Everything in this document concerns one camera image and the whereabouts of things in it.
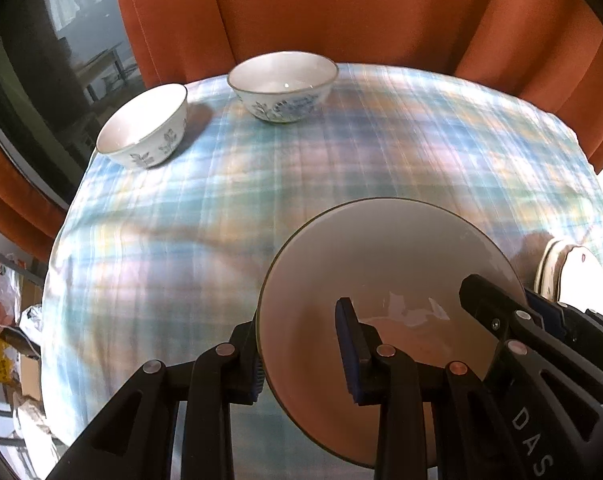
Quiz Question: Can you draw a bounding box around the scalloped yellow floral plate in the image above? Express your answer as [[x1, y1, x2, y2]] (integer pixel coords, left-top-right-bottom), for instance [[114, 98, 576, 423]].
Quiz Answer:
[[544, 241, 568, 302]]

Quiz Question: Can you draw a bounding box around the cardboard box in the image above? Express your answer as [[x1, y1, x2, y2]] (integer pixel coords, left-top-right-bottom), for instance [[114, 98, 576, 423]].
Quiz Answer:
[[11, 355, 45, 402]]

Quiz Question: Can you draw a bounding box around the dark glass door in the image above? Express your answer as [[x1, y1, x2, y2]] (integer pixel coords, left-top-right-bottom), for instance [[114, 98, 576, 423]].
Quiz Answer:
[[0, 0, 147, 211]]

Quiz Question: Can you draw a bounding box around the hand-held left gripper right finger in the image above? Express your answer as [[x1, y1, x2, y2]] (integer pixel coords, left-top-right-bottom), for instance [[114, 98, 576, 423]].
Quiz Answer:
[[334, 297, 527, 480]]

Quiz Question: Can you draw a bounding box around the white bowl grey leaf print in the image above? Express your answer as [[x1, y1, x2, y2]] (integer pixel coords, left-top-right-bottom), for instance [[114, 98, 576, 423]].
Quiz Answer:
[[96, 84, 188, 169]]

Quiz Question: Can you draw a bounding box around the small wooden table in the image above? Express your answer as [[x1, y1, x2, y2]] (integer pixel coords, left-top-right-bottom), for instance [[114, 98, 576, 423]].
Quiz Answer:
[[74, 42, 129, 106]]

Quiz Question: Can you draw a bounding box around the white plastic bag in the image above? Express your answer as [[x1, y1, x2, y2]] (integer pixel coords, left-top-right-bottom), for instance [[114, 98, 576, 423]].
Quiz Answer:
[[18, 304, 45, 356]]

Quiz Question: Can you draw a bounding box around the plaid tablecloth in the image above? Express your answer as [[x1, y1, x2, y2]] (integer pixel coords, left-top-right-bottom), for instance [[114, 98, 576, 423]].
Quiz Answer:
[[40, 62, 603, 448]]

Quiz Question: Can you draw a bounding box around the white bowl blue flower print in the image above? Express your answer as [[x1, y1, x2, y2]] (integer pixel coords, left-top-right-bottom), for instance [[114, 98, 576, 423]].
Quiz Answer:
[[227, 51, 339, 124]]

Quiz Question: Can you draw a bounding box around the orange curtain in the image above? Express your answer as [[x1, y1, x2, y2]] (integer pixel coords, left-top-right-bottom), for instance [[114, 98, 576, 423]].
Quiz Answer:
[[0, 120, 69, 263], [110, 0, 603, 173]]

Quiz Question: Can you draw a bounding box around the white bowl grey flower print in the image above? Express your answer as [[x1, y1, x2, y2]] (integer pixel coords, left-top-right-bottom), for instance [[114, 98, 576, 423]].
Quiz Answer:
[[256, 197, 525, 469]]

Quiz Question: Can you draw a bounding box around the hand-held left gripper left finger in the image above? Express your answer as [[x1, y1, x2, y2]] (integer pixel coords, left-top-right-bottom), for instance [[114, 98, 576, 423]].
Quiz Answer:
[[46, 322, 267, 480]]

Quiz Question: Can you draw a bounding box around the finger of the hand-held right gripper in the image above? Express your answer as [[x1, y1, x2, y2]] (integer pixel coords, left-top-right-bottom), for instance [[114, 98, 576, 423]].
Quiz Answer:
[[460, 274, 562, 356], [525, 290, 603, 356]]

